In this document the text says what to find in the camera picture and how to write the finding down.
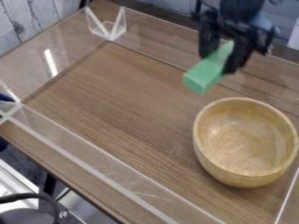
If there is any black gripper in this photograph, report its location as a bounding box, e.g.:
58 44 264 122
194 0 278 74

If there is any green rectangular block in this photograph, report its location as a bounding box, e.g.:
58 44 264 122
182 41 234 95

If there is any light wooden bowl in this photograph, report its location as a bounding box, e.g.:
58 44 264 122
192 97 299 188

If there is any blue object at edge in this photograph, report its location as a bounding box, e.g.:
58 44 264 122
0 93 15 102

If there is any clear acrylic tray enclosure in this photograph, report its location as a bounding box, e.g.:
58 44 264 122
0 0 299 224

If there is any black cable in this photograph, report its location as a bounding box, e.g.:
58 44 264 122
0 192 60 224

